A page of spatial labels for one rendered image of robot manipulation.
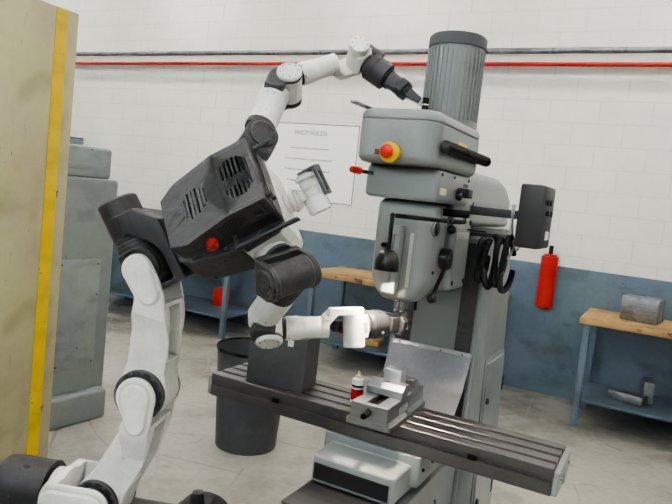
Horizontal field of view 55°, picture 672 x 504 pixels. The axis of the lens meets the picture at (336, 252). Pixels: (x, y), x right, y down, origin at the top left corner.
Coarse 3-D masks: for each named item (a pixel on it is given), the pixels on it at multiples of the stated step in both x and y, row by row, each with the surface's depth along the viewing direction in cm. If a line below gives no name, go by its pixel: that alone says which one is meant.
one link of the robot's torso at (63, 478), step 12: (60, 468) 187; (72, 468) 187; (84, 468) 195; (48, 480) 183; (60, 480) 181; (72, 480) 188; (48, 492) 178; (60, 492) 178; (72, 492) 178; (84, 492) 178; (96, 492) 177
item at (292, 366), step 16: (256, 352) 225; (272, 352) 222; (288, 352) 220; (304, 352) 218; (256, 368) 225; (272, 368) 223; (288, 368) 220; (304, 368) 218; (272, 384) 223; (288, 384) 221; (304, 384) 220
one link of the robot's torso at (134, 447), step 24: (120, 384) 174; (144, 384) 173; (120, 408) 174; (144, 408) 173; (168, 408) 191; (120, 432) 175; (144, 432) 174; (120, 456) 180; (144, 456) 178; (96, 480) 180; (120, 480) 180
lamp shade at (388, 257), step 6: (378, 252) 188; (384, 252) 186; (390, 252) 186; (378, 258) 186; (384, 258) 185; (390, 258) 185; (396, 258) 186; (378, 264) 186; (384, 264) 185; (390, 264) 185; (396, 264) 186; (384, 270) 185; (390, 270) 185; (396, 270) 186
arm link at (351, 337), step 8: (368, 312) 195; (336, 320) 194; (344, 320) 191; (352, 320) 189; (360, 320) 190; (368, 320) 193; (376, 320) 194; (336, 328) 193; (344, 328) 191; (352, 328) 189; (360, 328) 190; (368, 328) 192; (376, 328) 194; (344, 336) 191; (352, 336) 189; (360, 336) 190; (368, 336) 195; (376, 336) 196; (344, 344) 191; (352, 344) 189; (360, 344) 190
